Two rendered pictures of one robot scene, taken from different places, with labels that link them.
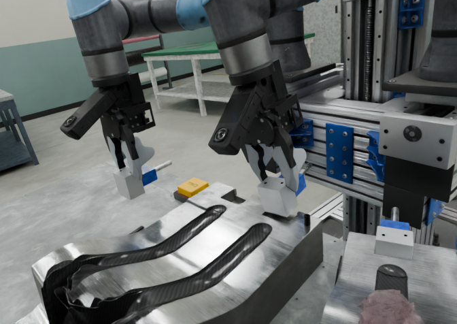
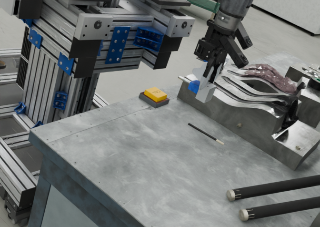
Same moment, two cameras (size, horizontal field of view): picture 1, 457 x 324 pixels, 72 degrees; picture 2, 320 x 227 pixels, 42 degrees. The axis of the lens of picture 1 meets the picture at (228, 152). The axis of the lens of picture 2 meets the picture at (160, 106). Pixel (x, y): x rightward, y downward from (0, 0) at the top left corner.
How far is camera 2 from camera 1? 1.80 m
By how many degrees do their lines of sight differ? 96
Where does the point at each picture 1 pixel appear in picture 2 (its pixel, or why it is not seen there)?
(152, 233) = (230, 101)
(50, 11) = not seen: outside the picture
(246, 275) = (247, 87)
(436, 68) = not seen: outside the picture
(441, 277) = (230, 67)
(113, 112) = not seen: hidden behind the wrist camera
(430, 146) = (187, 28)
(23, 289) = (246, 168)
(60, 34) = not seen: outside the picture
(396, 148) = (177, 33)
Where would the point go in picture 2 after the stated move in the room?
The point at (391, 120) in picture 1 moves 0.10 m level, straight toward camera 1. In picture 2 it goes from (179, 20) to (200, 29)
